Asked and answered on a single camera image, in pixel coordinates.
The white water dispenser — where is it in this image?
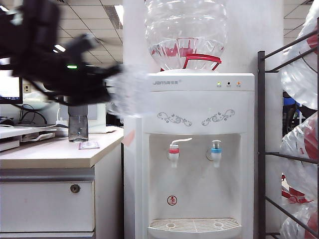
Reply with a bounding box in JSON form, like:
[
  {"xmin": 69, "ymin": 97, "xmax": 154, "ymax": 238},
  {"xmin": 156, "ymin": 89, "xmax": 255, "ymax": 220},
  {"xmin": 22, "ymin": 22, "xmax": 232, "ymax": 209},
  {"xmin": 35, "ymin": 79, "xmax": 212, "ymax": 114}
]
[{"xmin": 124, "ymin": 73, "xmax": 255, "ymax": 239}]

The clear textured plastic mug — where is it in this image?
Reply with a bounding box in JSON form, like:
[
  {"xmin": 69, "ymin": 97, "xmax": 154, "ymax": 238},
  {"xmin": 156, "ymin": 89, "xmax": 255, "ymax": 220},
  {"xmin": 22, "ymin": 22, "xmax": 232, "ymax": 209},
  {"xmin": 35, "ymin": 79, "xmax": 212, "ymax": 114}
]
[{"xmin": 104, "ymin": 63, "xmax": 151, "ymax": 118}]

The white desk riser tray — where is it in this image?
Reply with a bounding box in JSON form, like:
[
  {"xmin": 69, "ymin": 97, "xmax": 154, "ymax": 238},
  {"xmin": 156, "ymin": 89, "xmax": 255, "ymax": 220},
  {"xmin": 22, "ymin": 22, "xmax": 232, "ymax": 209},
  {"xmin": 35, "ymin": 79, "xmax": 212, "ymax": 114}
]
[{"xmin": 0, "ymin": 125, "xmax": 58, "ymax": 152}]

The black office chair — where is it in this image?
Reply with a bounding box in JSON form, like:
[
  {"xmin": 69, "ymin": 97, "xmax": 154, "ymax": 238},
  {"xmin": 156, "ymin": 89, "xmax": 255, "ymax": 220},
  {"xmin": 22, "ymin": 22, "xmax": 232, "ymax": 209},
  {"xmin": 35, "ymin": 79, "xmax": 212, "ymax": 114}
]
[{"xmin": 106, "ymin": 109, "xmax": 124, "ymax": 127}]

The black desk cable bundle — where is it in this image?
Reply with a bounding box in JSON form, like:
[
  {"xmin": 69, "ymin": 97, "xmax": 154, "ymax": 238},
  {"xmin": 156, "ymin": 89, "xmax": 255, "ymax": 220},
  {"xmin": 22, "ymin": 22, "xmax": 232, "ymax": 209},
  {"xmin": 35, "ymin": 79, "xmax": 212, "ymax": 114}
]
[{"xmin": 13, "ymin": 104, "xmax": 48, "ymax": 125}]

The white power adapter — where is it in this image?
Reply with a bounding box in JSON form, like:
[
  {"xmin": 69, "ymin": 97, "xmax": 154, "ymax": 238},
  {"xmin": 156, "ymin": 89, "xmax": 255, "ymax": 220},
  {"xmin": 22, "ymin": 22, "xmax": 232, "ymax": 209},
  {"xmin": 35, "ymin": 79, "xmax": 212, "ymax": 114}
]
[{"xmin": 56, "ymin": 104, "xmax": 69, "ymax": 127}]

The black computer monitor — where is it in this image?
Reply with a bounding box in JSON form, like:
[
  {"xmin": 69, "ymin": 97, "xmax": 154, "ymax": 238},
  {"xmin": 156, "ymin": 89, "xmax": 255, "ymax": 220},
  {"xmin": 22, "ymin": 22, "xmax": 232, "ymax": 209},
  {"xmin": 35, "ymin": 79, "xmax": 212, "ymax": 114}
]
[{"xmin": 0, "ymin": 76, "xmax": 23, "ymax": 105}]

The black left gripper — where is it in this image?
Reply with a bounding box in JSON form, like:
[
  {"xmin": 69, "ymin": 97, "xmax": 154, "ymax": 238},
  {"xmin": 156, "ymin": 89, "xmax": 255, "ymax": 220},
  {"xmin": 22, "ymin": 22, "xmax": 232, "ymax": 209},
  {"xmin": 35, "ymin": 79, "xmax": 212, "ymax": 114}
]
[{"xmin": 42, "ymin": 62, "xmax": 124, "ymax": 104}]

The black metal jug rack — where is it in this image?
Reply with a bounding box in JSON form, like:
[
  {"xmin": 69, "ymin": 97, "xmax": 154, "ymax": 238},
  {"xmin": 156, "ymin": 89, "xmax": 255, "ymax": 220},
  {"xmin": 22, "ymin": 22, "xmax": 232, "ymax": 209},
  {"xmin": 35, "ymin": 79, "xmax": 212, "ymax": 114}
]
[{"xmin": 258, "ymin": 23, "xmax": 319, "ymax": 239}]

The blue collar cold tap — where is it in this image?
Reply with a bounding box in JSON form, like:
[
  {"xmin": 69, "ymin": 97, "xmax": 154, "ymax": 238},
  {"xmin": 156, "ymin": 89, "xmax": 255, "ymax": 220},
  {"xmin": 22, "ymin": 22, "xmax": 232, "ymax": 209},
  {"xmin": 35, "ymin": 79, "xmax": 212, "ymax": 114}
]
[{"xmin": 206, "ymin": 139, "xmax": 223, "ymax": 168}]

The clear dispenser water jug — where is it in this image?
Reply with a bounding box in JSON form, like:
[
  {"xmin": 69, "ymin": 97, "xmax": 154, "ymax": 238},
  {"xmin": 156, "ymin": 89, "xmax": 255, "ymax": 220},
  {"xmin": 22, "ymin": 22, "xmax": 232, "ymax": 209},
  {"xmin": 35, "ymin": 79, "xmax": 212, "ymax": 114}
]
[{"xmin": 145, "ymin": 0, "xmax": 228, "ymax": 73}]

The red collar hot tap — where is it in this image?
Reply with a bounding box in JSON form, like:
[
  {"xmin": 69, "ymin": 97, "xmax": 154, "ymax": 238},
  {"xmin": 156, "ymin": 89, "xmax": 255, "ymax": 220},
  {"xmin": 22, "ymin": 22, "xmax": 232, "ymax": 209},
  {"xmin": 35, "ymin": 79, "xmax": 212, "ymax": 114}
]
[{"xmin": 167, "ymin": 137, "xmax": 193, "ymax": 168}]

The grey translucent water bottle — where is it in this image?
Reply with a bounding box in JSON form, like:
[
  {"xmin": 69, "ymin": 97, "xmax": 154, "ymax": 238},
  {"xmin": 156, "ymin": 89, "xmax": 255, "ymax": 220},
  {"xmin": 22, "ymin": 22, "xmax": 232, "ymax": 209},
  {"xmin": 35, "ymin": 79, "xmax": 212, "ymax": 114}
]
[{"xmin": 67, "ymin": 103, "xmax": 90, "ymax": 143}]

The pink sticky note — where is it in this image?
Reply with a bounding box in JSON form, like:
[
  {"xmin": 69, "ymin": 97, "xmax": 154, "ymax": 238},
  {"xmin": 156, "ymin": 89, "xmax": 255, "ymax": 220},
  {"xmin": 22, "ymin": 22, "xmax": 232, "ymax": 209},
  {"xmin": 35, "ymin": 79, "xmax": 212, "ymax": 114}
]
[{"xmin": 121, "ymin": 129, "xmax": 136, "ymax": 147}]

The white drip tray grille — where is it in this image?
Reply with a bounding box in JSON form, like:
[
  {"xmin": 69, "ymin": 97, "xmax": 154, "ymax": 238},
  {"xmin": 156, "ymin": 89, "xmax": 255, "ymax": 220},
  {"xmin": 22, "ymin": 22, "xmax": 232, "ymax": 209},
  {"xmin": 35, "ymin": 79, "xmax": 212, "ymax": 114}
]
[{"xmin": 147, "ymin": 218, "xmax": 242, "ymax": 239}]

